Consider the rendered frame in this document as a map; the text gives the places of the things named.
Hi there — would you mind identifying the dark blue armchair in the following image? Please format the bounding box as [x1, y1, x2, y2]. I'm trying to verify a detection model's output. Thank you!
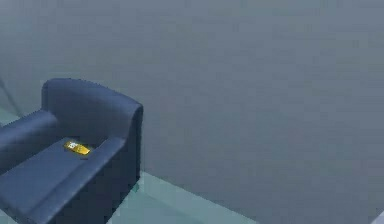
[0, 77, 145, 224]

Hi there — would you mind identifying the yellow remote control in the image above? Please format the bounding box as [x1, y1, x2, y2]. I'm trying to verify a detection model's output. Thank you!
[63, 140, 92, 156]

